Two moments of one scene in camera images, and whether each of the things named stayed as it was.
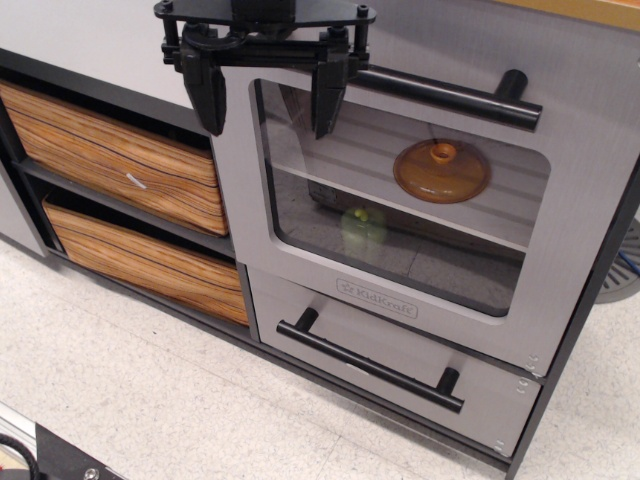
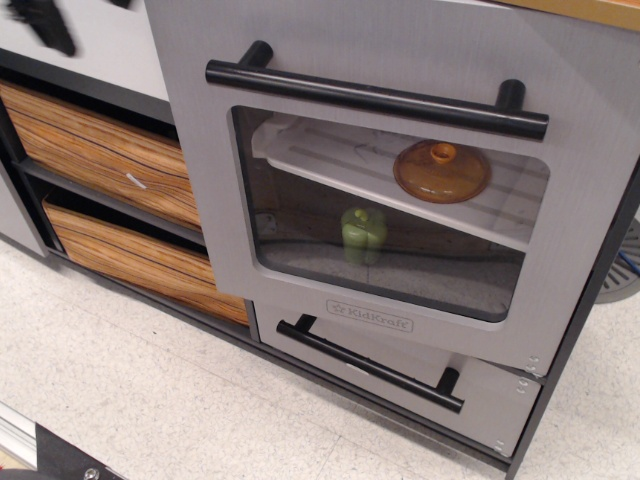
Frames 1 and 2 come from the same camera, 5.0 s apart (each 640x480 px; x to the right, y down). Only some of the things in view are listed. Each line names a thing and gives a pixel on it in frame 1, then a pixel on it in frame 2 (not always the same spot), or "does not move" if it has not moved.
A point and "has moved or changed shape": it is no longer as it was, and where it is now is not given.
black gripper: (203, 36) to (46, 20)
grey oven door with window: (488, 236) has moved or changed shape
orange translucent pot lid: (442, 171) does not move
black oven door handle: (504, 106) to (508, 118)
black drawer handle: (445, 395) does not move
